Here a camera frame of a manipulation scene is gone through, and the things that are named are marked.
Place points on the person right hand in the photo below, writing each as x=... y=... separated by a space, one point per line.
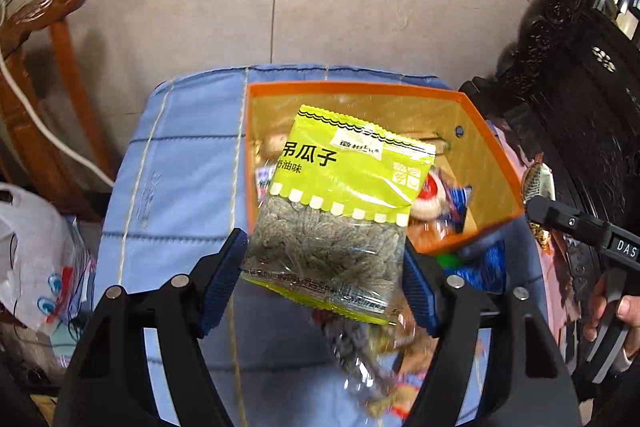
x=628 y=311

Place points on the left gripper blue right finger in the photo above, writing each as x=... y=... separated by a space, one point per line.
x=422 y=286

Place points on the brown pastry clear tray pack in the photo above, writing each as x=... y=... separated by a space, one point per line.
x=385 y=365

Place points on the carved wooden chair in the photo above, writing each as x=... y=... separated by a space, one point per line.
x=37 y=46

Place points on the blue snack bag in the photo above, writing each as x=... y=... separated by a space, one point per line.
x=484 y=270

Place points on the white plastic shopping bag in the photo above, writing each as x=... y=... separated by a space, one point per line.
x=44 y=260

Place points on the blue checked tablecloth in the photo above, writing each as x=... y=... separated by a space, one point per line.
x=179 y=192

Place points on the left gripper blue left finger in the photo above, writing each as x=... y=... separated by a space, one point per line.
x=217 y=277

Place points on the small blue snack packet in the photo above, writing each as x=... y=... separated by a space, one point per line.
x=458 y=198

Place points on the pink cloth table edge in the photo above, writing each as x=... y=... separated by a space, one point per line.
x=536 y=257

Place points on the red round cracker packet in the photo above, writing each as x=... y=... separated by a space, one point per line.
x=432 y=201

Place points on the dark carved wooden cabinet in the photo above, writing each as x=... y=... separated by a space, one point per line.
x=569 y=88

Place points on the orange cardboard box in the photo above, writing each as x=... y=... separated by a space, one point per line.
x=466 y=149

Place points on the yellow green melon seed bag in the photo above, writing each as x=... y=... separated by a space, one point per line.
x=330 y=232

